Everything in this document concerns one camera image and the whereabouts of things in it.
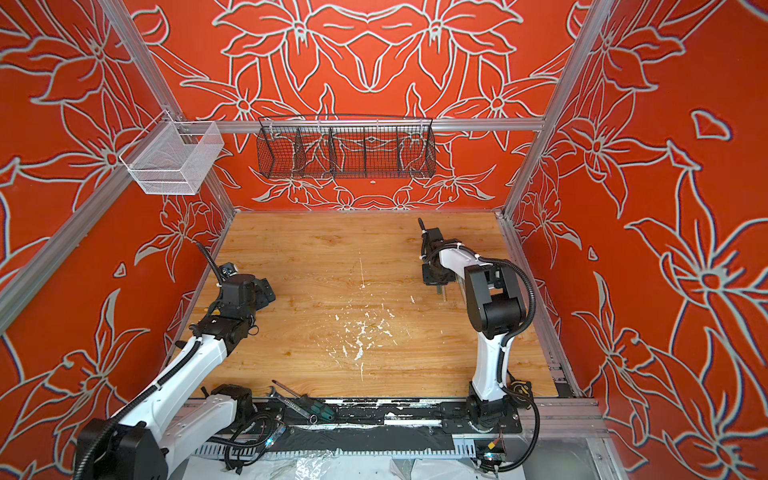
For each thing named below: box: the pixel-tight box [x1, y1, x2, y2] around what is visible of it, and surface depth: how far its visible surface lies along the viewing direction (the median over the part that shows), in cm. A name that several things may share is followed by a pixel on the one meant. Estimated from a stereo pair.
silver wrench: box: [269, 386, 318, 424], surface depth 76 cm
